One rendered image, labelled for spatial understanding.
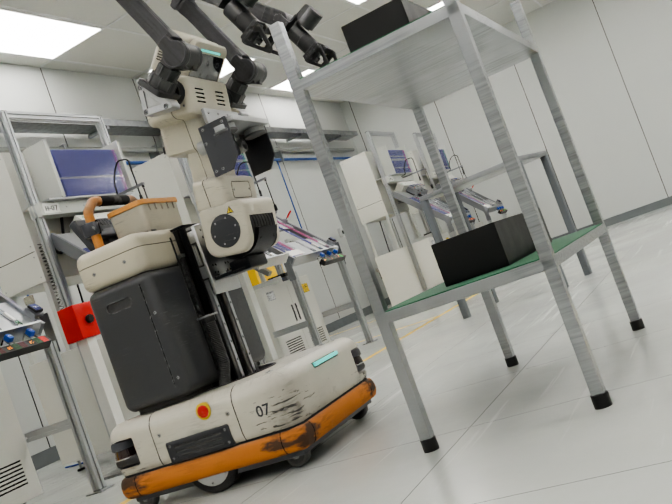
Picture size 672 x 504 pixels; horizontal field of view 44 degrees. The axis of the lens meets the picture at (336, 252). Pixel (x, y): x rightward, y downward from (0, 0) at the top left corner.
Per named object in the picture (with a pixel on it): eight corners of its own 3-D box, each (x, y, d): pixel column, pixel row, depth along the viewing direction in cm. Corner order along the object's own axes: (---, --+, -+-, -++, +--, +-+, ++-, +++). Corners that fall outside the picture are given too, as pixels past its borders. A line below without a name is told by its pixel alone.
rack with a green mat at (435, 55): (645, 325, 262) (521, 0, 267) (611, 406, 180) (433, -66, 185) (509, 365, 282) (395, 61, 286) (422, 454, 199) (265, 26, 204)
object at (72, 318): (167, 453, 384) (111, 293, 388) (134, 471, 363) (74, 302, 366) (128, 464, 395) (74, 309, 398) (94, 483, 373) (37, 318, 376)
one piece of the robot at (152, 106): (143, 116, 248) (135, 79, 248) (153, 117, 253) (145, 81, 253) (171, 107, 245) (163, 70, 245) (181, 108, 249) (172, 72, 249)
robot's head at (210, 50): (145, 71, 263) (158, 24, 260) (181, 78, 283) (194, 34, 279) (182, 86, 259) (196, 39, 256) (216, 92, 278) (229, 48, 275)
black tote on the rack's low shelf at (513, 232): (500, 260, 262) (487, 226, 262) (552, 241, 254) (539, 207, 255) (445, 287, 210) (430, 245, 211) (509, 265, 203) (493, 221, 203)
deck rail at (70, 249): (156, 304, 411) (159, 292, 409) (153, 304, 409) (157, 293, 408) (50, 243, 435) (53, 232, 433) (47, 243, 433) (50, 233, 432)
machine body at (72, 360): (231, 409, 481) (195, 307, 484) (157, 448, 418) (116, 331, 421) (147, 435, 509) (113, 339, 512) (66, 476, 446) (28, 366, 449)
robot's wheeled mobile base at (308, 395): (122, 509, 256) (95, 431, 257) (224, 445, 314) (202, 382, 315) (310, 455, 230) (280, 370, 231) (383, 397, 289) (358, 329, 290)
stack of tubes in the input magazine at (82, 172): (129, 192, 490) (114, 149, 491) (67, 196, 444) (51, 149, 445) (114, 199, 496) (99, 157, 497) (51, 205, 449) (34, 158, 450)
